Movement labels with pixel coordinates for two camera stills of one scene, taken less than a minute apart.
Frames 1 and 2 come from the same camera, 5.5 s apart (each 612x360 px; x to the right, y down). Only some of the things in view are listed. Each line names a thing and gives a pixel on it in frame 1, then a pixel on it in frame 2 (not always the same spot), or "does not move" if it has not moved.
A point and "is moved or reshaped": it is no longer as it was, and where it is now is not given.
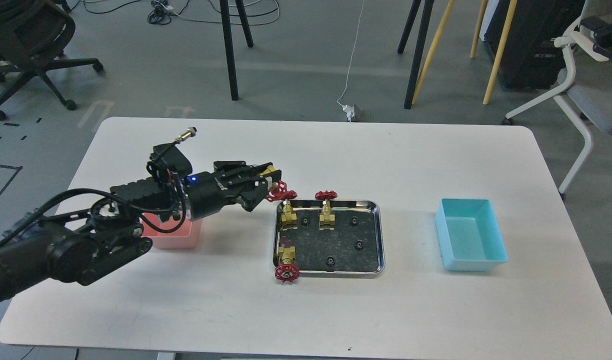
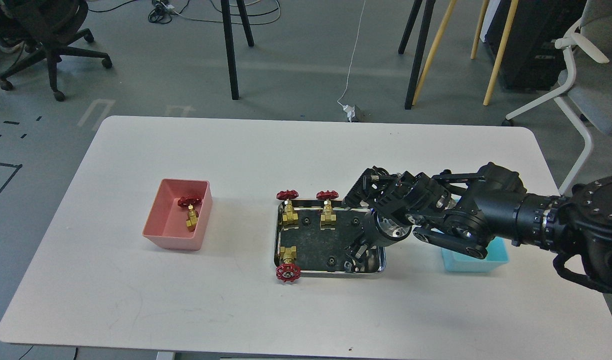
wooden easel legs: x=441 y=35 does not move
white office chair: x=593 y=99 does not move
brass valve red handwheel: x=278 y=190 is moved or reshaped
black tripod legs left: x=225 y=15 does not move
